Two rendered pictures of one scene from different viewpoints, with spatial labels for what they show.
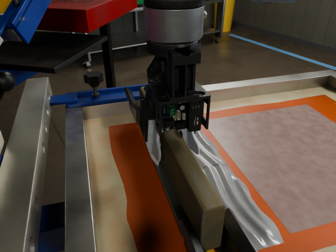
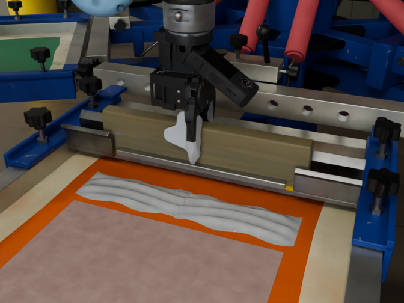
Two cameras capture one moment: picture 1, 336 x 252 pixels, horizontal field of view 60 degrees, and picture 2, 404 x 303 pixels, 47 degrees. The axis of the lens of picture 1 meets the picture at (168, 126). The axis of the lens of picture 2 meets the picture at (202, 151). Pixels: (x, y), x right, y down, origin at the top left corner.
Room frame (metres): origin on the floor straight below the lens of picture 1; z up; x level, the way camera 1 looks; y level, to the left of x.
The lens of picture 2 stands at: (0.81, -0.53, 1.39)
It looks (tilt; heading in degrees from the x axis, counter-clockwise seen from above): 30 degrees down; 128
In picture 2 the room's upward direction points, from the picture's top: straight up
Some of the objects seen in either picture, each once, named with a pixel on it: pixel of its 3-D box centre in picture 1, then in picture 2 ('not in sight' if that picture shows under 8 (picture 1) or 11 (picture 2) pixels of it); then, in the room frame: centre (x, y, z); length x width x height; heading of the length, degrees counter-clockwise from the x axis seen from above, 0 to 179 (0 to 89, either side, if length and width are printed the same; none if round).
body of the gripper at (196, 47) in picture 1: (175, 84); (184, 68); (0.38, -0.01, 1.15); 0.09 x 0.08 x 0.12; 17
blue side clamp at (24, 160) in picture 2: not in sight; (71, 135); (0.13, -0.06, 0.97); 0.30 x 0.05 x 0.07; 107
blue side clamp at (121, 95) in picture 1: (129, 101); (375, 195); (0.66, 0.10, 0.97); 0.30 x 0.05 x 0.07; 107
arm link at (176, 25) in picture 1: (176, 23); (188, 16); (0.38, -0.01, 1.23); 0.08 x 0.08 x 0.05
